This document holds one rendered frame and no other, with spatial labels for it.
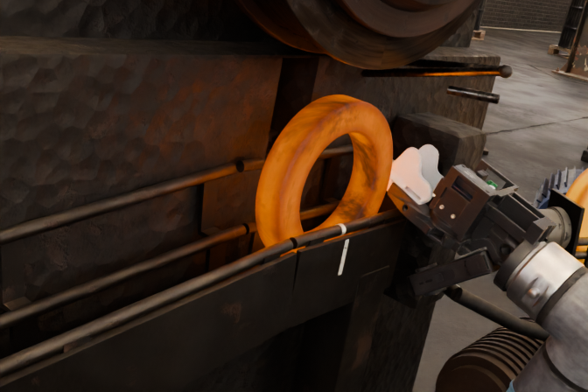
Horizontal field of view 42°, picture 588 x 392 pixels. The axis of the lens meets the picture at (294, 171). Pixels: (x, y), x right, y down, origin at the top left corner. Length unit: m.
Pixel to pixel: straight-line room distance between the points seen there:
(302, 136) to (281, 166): 0.03
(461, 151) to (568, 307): 0.25
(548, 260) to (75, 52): 0.49
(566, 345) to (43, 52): 0.55
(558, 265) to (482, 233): 0.09
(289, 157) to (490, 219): 0.23
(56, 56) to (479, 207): 0.44
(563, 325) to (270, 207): 0.31
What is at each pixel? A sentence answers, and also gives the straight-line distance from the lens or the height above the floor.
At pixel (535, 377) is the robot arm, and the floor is 0.61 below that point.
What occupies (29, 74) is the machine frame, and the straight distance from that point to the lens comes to 0.60.
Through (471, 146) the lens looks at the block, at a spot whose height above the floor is 0.78.
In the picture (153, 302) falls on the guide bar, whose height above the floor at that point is 0.69.
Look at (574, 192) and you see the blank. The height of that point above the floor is 0.73.
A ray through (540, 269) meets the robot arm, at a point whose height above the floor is 0.72.
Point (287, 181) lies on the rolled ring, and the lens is 0.71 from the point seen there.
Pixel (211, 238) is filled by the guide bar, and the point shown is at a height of 0.70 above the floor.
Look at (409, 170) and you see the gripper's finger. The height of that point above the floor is 0.77.
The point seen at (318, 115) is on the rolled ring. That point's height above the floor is 0.83.
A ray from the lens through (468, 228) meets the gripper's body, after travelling 0.81.
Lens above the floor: 0.99
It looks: 17 degrees down
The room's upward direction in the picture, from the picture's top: 11 degrees clockwise
